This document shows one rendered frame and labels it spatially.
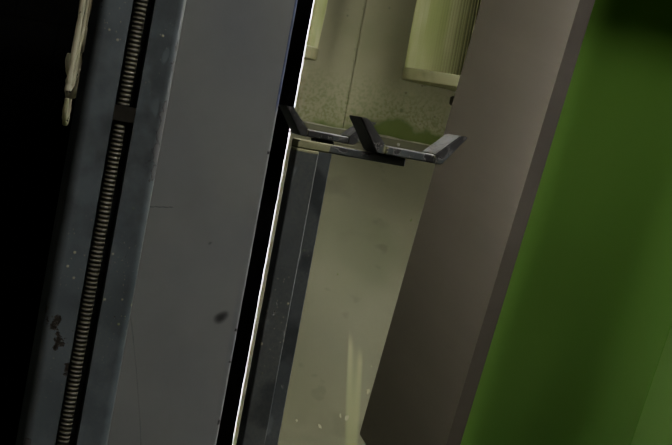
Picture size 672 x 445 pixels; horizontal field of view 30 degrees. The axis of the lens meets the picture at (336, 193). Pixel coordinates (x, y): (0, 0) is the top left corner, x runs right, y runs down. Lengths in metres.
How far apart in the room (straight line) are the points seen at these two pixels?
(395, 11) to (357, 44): 0.14
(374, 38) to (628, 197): 1.17
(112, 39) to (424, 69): 2.33
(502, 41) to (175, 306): 0.91
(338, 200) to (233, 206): 1.90
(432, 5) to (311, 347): 0.91
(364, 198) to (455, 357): 1.30
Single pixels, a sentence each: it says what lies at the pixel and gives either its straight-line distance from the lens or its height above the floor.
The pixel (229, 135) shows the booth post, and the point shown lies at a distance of 1.41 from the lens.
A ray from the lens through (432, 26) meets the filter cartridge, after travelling 3.18.
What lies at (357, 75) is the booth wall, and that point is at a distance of 3.42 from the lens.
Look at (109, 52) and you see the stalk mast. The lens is 0.89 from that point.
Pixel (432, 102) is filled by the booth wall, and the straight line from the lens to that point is 3.50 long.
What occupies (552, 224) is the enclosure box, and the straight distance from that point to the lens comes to 2.43.
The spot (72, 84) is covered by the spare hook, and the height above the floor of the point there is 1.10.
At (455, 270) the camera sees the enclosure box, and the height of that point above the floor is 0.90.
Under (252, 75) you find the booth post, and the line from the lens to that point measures 1.42.
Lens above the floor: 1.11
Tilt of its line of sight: 3 degrees down
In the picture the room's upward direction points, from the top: 11 degrees clockwise
